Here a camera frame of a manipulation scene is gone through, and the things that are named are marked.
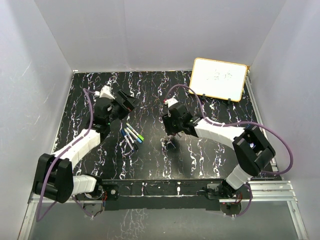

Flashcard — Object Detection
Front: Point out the black base bar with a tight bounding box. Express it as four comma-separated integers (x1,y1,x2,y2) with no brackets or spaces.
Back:
74,177,253,212

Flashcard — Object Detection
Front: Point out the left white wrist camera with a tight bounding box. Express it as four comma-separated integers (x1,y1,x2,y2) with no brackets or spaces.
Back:
94,85,115,100

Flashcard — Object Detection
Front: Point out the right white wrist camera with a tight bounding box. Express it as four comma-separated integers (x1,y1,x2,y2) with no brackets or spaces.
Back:
164,97,178,109

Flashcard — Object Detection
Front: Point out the white pen light-blue cap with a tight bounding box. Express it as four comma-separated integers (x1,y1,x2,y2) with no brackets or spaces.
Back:
125,127,142,144

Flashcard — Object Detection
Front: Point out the yellow framed whiteboard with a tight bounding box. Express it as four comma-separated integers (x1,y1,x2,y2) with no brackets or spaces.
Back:
189,57,248,102

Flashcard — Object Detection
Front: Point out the white pen black cap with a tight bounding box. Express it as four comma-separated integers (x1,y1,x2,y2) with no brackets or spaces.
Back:
124,129,139,151

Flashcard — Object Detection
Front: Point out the aluminium frame rail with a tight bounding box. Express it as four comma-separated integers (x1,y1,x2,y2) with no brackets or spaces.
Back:
18,179,308,240

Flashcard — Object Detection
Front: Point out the purple cable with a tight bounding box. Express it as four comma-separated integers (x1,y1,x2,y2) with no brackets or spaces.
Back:
163,84,294,217
35,87,101,223

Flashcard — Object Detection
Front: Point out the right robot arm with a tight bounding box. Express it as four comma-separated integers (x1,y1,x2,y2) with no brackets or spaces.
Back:
162,98,276,199

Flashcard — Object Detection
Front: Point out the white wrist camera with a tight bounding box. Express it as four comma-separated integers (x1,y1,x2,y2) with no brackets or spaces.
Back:
94,85,115,100
164,97,178,109

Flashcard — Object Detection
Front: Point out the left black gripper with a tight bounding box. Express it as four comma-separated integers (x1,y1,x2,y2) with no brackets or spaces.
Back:
106,91,141,125

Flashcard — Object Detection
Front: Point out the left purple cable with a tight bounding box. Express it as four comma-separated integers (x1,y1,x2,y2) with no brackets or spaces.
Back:
35,87,101,223

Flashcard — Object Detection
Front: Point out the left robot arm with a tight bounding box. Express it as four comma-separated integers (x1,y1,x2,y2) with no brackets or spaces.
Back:
32,85,140,203

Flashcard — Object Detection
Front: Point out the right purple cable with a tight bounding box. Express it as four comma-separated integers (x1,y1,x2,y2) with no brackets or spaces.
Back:
163,84,294,217

